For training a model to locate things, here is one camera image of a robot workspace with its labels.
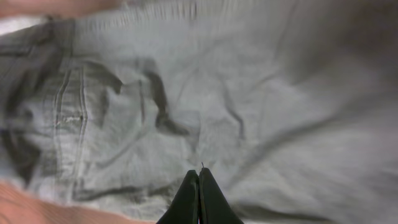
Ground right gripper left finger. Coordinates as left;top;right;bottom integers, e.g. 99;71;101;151
157;170;199;224

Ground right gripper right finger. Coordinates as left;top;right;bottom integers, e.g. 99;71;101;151
199;167;243;224

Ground grey shorts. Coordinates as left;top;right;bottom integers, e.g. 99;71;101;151
1;1;397;223

